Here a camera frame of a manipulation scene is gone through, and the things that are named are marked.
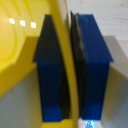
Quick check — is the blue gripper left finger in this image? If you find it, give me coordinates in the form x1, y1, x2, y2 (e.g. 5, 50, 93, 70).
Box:
0, 14, 72, 128

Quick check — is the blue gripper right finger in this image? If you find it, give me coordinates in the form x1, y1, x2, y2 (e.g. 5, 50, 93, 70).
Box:
69, 10, 128, 128

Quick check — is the yellow bowl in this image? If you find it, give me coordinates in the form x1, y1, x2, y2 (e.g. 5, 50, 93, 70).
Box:
0, 0, 82, 128

